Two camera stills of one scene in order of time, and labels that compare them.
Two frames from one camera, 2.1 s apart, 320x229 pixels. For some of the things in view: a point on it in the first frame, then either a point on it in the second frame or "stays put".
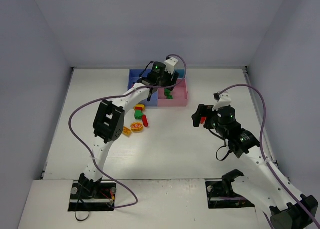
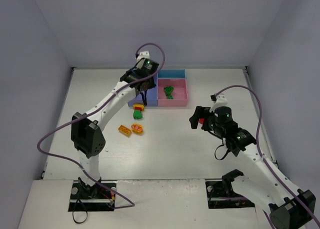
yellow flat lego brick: x=126 y=131 stays put
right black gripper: x=208 y=117 stays put
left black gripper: x=169 y=79 to x=146 y=86
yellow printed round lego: x=136 y=127 stays put
